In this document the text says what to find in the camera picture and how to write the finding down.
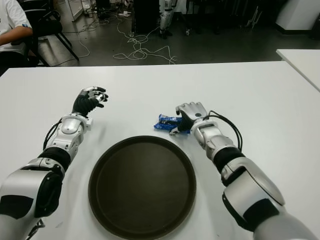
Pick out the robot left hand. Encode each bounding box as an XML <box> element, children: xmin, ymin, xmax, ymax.
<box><xmin>71</xmin><ymin>86</ymin><xmax>110</xmax><ymax>118</ymax></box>

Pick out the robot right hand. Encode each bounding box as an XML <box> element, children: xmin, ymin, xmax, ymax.
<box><xmin>169</xmin><ymin>101</ymin><xmax>209</xmax><ymax>136</ymax></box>

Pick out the blue Oreo packet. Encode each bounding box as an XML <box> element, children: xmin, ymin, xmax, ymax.
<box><xmin>152</xmin><ymin>113</ymin><xmax>192</xmax><ymax>136</ymax></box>

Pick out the black chair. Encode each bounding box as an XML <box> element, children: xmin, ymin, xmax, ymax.
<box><xmin>23</xmin><ymin>0</ymin><xmax>80</xmax><ymax>67</ymax></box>

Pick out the round dark brown tray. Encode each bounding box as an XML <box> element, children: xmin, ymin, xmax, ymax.
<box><xmin>87</xmin><ymin>135</ymin><xmax>198</xmax><ymax>240</ymax></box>

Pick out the white board panel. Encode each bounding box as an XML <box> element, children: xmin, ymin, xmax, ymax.
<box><xmin>71</xmin><ymin>0</ymin><xmax>87</xmax><ymax>22</ymax></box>

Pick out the black wheeled cabinet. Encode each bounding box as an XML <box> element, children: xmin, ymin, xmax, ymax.
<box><xmin>133</xmin><ymin>0</ymin><xmax>161</xmax><ymax>35</ymax></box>

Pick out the person in white t-shirt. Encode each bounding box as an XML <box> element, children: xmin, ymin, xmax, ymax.
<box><xmin>0</xmin><ymin>0</ymin><xmax>35</xmax><ymax>76</ymax></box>

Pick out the neighbouring white table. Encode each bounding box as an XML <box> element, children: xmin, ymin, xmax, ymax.
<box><xmin>276</xmin><ymin>48</ymin><xmax>320</xmax><ymax>92</ymax></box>

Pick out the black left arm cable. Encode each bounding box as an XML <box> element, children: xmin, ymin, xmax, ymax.
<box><xmin>42</xmin><ymin>118</ymin><xmax>63</xmax><ymax>151</ymax></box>

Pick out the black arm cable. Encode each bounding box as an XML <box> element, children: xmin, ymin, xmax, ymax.
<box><xmin>203</xmin><ymin>109</ymin><xmax>244</xmax><ymax>151</ymax></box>
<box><xmin>42</xmin><ymin>118</ymin><xmax>63</xmax><ymax>151</ymax></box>

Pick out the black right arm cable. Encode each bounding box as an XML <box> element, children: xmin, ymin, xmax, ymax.
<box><xmin>203</xmin><ymin>109</ymin><xmax>244</xmax><ymax>151</ymax></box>

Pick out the tangled white floor cable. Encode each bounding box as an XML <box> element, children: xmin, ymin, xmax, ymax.
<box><xmin>74</xmin><ymin>12</ymin><xmax>179</xmax><ymax>65</ymax></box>

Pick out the white pedestal with black base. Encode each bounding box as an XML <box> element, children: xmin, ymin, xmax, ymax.
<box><xmin>275</xmin><ymin>0</ymin><xmax>320</xmax><ymax>32</ymax></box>

